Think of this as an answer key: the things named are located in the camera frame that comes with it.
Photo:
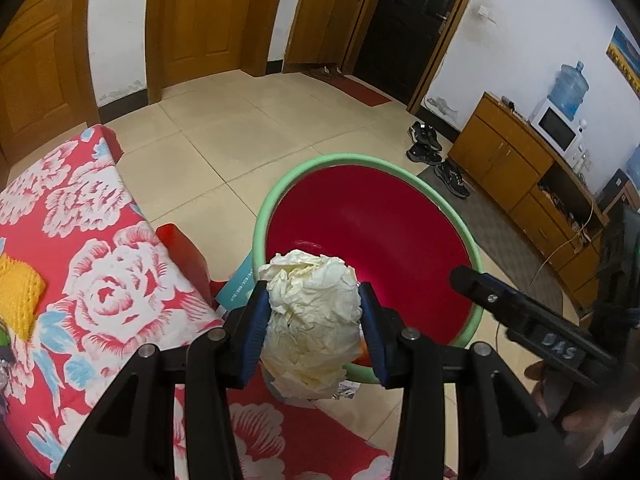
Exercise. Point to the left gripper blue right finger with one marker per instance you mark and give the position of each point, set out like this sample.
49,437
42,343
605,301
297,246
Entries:
502,434

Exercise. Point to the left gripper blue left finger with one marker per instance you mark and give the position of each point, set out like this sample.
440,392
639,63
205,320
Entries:
129,434

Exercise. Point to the cream paper ball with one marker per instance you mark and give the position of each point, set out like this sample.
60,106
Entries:
314,326

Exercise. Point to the right hand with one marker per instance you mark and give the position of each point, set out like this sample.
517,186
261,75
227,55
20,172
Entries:
597,423

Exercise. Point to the grey floor mat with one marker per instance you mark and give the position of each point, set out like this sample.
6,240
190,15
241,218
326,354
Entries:
504,244

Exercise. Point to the green capped tube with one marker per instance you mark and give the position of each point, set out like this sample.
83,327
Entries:
6,352

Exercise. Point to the red floral tablecloth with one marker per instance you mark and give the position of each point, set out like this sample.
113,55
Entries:
111,287

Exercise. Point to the wooden sideboard cabinet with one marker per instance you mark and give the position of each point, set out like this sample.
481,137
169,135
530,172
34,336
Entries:
533,185

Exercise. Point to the red bin with green rim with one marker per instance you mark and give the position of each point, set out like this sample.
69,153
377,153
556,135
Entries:
398,234

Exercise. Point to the teal small box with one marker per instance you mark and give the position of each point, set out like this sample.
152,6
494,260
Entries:
236,292

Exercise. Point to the black shoe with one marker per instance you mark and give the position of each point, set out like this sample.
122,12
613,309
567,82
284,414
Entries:
420,152
424,134
451,177

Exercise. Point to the red plastic stool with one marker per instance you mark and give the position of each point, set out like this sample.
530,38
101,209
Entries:
190,262

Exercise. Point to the yellow knitted cloth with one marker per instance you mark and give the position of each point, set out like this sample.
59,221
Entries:
21,288

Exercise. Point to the white microwave oven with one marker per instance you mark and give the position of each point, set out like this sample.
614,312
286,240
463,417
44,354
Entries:
560,132

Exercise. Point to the blue water jug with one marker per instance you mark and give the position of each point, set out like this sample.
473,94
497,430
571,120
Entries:
569,89

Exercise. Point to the red doormat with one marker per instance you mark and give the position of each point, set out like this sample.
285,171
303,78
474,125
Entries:
335,78

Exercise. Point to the dark entrance door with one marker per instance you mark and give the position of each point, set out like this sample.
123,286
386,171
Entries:
396,46

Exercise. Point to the left wooden door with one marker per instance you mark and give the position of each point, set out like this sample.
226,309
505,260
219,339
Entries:
46,83

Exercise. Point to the low wooden cupboard door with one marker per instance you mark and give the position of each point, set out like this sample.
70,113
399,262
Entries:
320,33

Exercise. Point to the right wooden door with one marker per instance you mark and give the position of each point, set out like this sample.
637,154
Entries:
190,39

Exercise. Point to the wall picture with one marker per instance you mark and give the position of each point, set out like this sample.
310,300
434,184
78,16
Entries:
626,58

